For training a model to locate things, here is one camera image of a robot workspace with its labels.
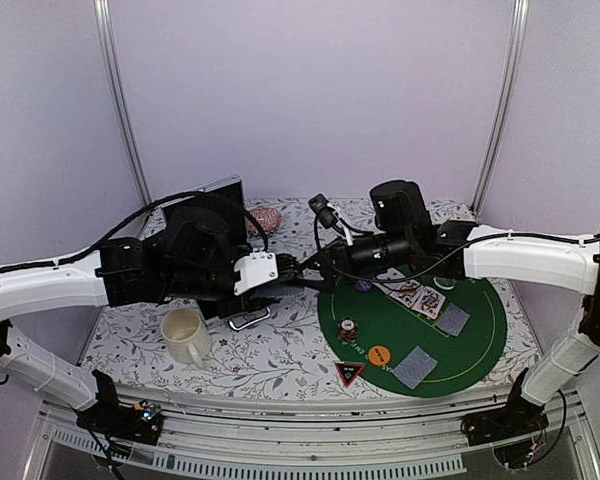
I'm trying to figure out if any red black poker chip stack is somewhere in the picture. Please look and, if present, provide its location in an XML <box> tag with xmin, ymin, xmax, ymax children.
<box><xmin>338</xmin><ymin>318</ymin><xmax>359</xmax><ymax>343</ymax></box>

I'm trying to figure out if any cream ceramic mug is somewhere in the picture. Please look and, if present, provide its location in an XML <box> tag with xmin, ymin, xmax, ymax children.
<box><xmin>160</xmin><ymin>308</ymin><xmax>212</xmax><ymax>370</ymax></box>

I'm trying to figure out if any aluminium frame rail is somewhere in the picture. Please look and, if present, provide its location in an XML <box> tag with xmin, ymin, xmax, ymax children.
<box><xmin>22</xmin><ymin>384</ymin><xmax>600</xmax><ymax>480</ymax></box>

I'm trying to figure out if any white floral tablecloth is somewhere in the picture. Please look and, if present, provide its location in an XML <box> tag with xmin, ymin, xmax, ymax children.
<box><xmin>82</xmin><ymin>197</ymin><xmax>549</xmax><ymax>401</ymax></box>

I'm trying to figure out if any face-down card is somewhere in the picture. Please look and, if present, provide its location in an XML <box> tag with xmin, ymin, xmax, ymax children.
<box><xmin>436</xmin><ymin>304</ymin><xmax>470</xmax><ymax>337</ymax></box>

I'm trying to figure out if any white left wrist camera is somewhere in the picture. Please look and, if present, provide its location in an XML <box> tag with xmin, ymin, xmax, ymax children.
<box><xmin>233</xmin><ymin>251</ymin><xmax>279</xmax><ymax>296</ymax></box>

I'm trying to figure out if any green round poker mat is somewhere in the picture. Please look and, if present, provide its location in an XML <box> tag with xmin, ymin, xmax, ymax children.
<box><xmin>317</xmin><ymin>280</ymin><xmax>508</xmax><ymax>398</ymax></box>

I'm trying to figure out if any blue playing card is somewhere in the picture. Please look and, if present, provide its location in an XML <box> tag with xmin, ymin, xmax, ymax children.
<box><xmin>392</xmin><ymin>360</ymin><xmax>411</xmax><ymax>388</ymax></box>
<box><xmin>402</xmin><ymin>346</ymin><xmax>438</xmax><ymax>389</ymax></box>

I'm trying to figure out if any face-up court card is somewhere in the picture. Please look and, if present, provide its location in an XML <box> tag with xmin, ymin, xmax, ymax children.
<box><xmin>412</xmin><ymin>287</ymin><xmax>446</xmax><ymax>319</ymax></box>
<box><xmin>389</xmin><ymin>280</ymin><xmax>423</xmax><ymax>308</ymax></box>

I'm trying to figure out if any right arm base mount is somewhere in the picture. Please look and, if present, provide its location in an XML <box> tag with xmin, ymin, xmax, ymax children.
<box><xmin>460</xmin><ymin>401</ymin><xmax>549</xmax><ymax>446</ymax></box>

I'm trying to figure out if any right aluminium post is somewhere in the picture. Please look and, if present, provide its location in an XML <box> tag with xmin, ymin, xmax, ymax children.
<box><xmin>471</xmin><ymin>0</ymin><xmax>530</xmax><ymax>217</ymax></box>

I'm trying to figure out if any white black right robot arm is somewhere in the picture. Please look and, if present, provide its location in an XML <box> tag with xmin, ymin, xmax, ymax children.
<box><xmin>304</xmin><ymin>180</ymin><xmax>600</xmax><ymax>436</ymax></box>

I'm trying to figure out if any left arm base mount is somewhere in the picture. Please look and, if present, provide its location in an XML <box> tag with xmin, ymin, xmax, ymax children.
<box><xmin>76</xmin><ymin>370</ymin><xmax>164</xmax><ymax>446</ymax></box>

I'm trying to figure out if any clear glass dealer button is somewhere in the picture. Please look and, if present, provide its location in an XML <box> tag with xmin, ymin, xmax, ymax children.
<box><xmin>433</xmin><ymin>277</ymin><xmax>456</xmax><ymax>291</ymax></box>

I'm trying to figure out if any purple small blind button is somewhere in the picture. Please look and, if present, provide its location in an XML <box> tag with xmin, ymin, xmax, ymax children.
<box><xmin>354</xmin><ymin>280</ymin><xmax>374</xmax><ymax>293</ymax></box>

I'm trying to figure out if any orange big blind button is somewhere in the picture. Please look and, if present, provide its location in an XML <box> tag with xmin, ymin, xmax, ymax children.
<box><xmin>367</xmin><ymin>345</ymin><xmax>391</xmax><ymax>367</ymax></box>

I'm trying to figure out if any aluminium post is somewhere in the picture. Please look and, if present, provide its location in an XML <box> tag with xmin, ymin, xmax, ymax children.
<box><xmin>471</xmin><ymin>0</ymin><xmax>530</xmax><ymax>217</ymax></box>
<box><xmin>93</xmin><ymin>0</ymin><xmax>153</xmax><ymax>205</ymax></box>

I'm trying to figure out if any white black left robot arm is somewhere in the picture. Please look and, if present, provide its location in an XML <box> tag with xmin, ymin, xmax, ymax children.
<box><xmin>0</xmin><ymin>193</ymin><xmax>298</xmax><ymax>434</ymax></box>

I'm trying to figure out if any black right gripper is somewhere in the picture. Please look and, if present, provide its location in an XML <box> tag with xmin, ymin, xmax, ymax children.
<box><xmin>288</xmin><ymin>228</ymin><xmax>416</xmax><ymax>292</ymax></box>

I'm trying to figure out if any left aluminium post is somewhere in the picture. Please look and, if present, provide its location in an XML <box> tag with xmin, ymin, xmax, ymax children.
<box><xmin>93</xmin><ymin>0</ymin><xmax>153</xmax><ymax>205</ymax></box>

